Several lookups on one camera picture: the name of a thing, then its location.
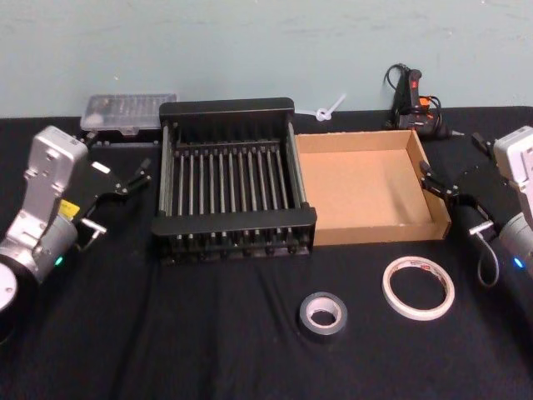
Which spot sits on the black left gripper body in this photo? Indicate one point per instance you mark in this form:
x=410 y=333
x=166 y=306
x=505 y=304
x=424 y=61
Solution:
x=93 y=183

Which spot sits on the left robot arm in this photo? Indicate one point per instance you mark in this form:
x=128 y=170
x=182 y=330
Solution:
x=41 y=175

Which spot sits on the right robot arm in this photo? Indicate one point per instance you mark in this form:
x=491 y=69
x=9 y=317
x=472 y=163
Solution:
x=516 y=166

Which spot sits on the pale wall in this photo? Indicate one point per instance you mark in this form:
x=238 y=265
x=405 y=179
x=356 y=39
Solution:
x=250 y=41

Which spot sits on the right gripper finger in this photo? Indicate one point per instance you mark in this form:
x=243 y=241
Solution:
x=483 y=145
x=435 y=183

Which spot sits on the white tape roll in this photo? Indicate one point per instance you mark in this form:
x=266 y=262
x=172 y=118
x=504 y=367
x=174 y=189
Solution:
x=391 y=296

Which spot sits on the black rack with steel bars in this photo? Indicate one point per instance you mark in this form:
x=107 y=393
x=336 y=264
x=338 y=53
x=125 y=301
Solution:
x=233 y=179

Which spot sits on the clear plastic case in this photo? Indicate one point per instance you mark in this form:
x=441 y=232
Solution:
x=125 y=110

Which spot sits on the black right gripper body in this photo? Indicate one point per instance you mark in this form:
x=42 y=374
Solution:
x=479 y=187

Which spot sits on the shallow brown cardboard tray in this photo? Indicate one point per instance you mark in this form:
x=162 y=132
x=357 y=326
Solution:
x=362 y=191

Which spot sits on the silver tape roll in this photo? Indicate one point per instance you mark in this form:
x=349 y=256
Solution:
x=310 y=323

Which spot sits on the black table cloth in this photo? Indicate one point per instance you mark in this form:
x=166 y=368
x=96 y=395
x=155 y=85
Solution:
x=208 y=333

